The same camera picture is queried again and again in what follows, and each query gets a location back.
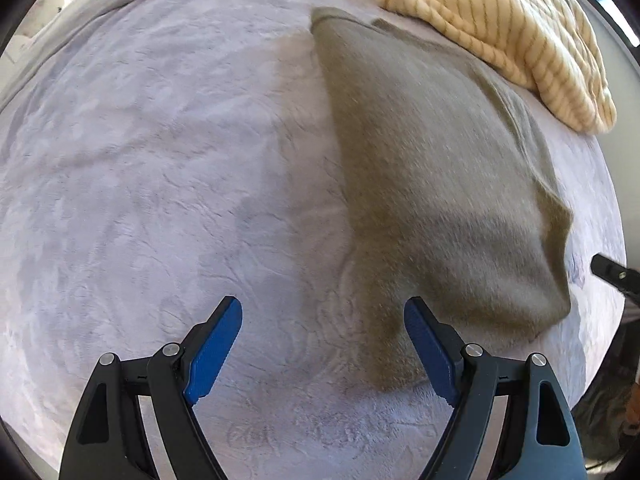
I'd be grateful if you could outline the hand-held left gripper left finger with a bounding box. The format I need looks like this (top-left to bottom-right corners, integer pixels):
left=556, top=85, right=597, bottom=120
left=59, top=296, right=244, bottom=480

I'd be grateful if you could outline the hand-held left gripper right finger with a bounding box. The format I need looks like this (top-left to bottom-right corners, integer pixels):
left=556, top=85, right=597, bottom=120
left=404, top=296, right=588, bottom=480

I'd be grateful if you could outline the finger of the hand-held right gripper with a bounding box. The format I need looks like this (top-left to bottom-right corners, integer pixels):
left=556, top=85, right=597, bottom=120
left=591, top=254, right=640, bottom=306

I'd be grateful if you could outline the grey knit sweater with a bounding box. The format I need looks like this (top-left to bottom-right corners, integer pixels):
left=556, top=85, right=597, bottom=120
left=310, top=6, right=574, bottom=391

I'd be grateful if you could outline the lavender plush bed blanket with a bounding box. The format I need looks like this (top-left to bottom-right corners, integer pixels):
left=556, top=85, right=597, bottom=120
left=0, top=0, right=628, bottom=480

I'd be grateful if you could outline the cream striped fleece blanket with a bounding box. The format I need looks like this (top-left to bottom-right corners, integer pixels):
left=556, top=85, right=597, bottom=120
left=375, top=0, right=617, bottom=134

